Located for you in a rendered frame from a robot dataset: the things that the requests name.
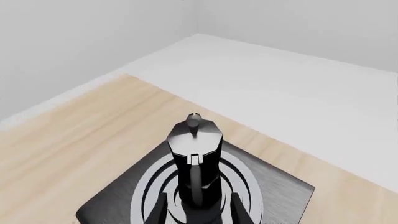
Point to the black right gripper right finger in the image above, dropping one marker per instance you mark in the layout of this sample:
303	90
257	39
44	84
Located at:
239	211

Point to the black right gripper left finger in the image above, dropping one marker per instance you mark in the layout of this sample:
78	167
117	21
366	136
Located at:
157	211

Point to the flat black stove plate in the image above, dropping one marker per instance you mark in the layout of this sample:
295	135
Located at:
273	184

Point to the dark metal moka pot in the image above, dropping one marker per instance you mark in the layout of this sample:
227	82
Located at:
194	163

